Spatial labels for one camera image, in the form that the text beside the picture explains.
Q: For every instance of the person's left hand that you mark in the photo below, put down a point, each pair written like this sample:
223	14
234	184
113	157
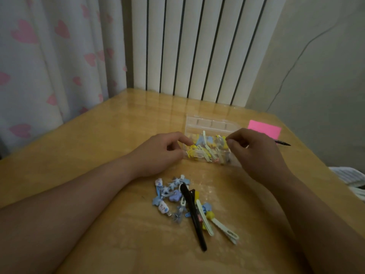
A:
151	156

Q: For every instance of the person's right hand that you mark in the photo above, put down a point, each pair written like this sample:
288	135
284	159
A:
259	156

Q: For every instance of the person's left thumb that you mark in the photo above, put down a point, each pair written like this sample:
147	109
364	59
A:
175	154

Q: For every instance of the person's right thumb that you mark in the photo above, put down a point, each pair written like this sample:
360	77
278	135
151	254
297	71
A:
233	149

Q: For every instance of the clear plastic zip bag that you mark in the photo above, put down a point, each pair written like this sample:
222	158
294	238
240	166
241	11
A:
209	125

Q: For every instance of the person's left forearm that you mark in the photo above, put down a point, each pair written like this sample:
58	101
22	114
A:
65	208

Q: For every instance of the person's right forearm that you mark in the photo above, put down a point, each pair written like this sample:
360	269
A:
319	225

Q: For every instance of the bunch of bagged hair clips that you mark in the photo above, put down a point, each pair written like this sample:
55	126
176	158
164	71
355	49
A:
209	151

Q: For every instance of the pink sticky note pad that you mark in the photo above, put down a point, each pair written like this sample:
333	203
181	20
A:
263	128

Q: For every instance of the pile of small hair clips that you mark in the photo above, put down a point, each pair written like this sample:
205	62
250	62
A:
171	194

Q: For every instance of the black pen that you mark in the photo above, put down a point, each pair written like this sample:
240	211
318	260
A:
283	143

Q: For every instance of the long black hair clip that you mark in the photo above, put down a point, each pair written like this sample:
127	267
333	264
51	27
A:
195	219

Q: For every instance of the slim white hair clip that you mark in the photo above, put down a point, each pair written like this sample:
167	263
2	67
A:
205	218

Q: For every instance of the wide white hair clip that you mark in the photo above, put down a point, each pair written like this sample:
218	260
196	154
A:
226	229

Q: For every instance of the white ribbed radiator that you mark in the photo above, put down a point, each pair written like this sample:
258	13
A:
205	45

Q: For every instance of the white striped cloth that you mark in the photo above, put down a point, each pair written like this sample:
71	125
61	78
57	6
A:
349	179

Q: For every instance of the white curtain with pink hearts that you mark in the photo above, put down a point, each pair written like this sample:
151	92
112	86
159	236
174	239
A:
51	68

